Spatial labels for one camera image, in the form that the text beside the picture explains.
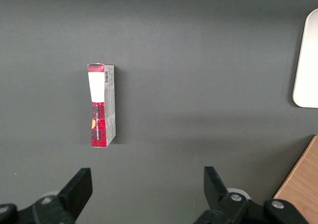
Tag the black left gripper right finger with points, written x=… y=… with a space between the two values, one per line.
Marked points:
x=223 y=204

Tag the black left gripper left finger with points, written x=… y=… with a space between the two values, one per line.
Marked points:
x=72 y=199

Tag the beige rectangular tray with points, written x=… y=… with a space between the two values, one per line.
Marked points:
x=308 y=72

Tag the red tartan cardboard box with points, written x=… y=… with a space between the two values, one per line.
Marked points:
x=99 y=124

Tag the oak wooden drawer cabinet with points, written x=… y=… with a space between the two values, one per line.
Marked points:
x=303 y=184

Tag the dark grey table mat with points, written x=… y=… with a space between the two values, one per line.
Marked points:
x=174 y=60

